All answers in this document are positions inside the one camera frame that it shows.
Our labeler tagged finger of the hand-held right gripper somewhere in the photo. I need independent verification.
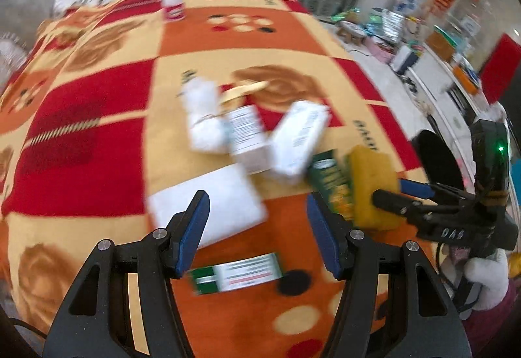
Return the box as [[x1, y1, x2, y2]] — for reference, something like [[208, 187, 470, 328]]
[[372, 188, 437, 226], [400, 178, 476, 202]]

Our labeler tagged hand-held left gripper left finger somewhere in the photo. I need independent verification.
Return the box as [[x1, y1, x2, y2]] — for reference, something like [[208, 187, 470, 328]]
[[43, 190, 211, 358]]

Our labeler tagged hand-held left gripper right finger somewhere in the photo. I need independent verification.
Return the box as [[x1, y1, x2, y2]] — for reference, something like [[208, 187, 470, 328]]
[[306, 192, 475, 358]]

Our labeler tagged yellow sponge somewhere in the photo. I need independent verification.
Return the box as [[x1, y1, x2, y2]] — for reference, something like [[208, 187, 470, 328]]
[[346, 144, 408, 230]]

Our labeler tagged white napkin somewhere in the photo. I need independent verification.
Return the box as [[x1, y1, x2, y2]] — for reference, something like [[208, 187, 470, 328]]
[[147, 163, 269, 249]]

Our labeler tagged black trash bin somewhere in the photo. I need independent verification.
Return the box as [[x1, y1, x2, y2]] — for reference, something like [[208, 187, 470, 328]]
[[410, 129, 475, 196]]

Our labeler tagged small green white box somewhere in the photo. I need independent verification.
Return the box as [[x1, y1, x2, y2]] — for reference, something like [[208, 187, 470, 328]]
[[188, 253, 286, 295]]

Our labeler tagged white printed carton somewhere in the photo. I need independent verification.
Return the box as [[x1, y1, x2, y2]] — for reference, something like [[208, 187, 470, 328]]
[[271, 99, 330, 183]]

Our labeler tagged white barcode box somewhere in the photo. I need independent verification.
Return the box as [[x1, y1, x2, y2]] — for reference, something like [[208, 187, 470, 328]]
[[226, 105, 273, 175]]

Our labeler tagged cream wooden stick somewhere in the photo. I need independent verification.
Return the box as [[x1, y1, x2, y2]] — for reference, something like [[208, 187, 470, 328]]
[[220, 80, 270, 105]]

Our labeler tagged person's right hand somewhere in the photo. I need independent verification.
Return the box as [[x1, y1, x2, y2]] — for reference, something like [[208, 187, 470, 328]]
[[464, 250, 511, 312]]

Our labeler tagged red flat board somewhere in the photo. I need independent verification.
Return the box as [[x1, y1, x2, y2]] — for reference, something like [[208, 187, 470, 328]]
[[480, 32, 521, 104]]

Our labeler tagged white television cabinet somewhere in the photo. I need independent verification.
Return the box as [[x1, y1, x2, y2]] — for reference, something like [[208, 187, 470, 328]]
[[407, 52, 514, 163]]

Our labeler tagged tan paper gift bag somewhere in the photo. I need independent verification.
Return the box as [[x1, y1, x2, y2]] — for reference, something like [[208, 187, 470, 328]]
[[425, 30, 458, 61]]

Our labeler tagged white shopping bag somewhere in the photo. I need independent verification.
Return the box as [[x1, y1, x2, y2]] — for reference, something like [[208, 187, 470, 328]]
[[391, 44, 420, 74]]

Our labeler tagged pink flat box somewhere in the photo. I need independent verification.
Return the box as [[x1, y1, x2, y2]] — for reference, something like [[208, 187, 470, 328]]
[[366, 36, 397, 61]]

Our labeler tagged person's magenta clothing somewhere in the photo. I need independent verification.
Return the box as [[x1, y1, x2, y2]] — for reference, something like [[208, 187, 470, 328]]
[[460, 285, 521, 358]]

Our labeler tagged red orange patterned blanket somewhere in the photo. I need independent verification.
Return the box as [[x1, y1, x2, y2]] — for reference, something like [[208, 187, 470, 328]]
[[0, 0, 432, 358]]

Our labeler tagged silver foil bag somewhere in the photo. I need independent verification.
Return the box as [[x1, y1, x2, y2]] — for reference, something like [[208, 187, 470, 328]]
[[380, 12, 408, 43]]

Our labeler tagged small wooden stool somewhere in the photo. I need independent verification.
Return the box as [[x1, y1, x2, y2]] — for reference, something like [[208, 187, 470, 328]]
[[338, 22, 367, 45]]

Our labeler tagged white blue plastic bag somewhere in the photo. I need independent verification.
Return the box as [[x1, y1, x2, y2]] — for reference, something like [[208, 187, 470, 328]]
[[393, 0, 420, 17]]

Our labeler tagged green colourful bag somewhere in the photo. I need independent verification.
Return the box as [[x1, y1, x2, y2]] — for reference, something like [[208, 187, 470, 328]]
[[331, 8, 363, 22]]

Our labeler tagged white bottle pink label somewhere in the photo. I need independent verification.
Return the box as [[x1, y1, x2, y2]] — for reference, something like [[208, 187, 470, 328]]
[[162, 0, 186, 21]]

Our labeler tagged embroidered fringed cushion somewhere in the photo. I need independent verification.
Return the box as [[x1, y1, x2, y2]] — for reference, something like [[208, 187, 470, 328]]
[[0, 32, 31, 78]]

